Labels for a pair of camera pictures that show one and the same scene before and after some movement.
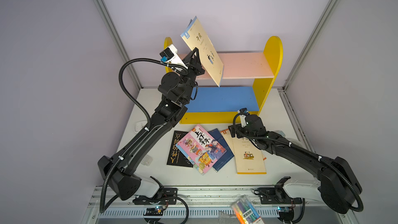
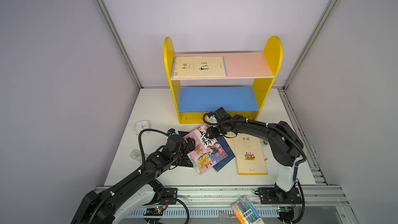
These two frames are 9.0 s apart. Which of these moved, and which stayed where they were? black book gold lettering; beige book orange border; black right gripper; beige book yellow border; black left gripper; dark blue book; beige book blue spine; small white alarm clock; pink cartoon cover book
Moved: black right gripper; black left gripper; beige book blue spine
Stayed: black book gold lettering; pink cartoon cover book; dark blue book; small white alarm clock; beige book orange border; beige book yellow border
